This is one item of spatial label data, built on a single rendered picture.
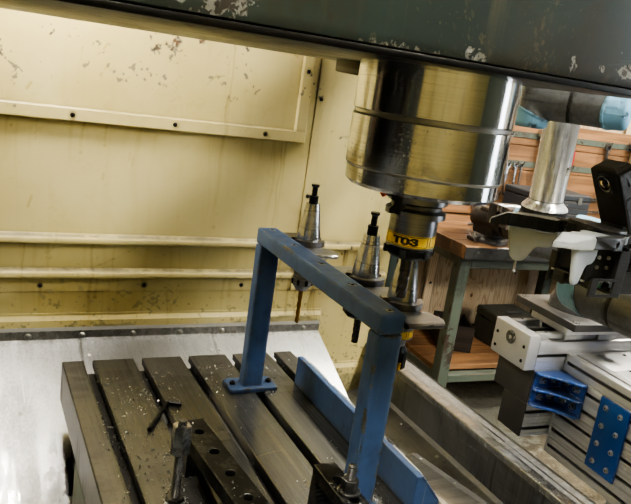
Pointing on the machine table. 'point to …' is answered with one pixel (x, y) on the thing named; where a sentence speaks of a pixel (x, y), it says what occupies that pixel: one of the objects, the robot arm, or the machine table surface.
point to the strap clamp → (324, 476)
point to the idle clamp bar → (218, 477)
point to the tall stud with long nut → (181, 433)
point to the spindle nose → (431, 132)
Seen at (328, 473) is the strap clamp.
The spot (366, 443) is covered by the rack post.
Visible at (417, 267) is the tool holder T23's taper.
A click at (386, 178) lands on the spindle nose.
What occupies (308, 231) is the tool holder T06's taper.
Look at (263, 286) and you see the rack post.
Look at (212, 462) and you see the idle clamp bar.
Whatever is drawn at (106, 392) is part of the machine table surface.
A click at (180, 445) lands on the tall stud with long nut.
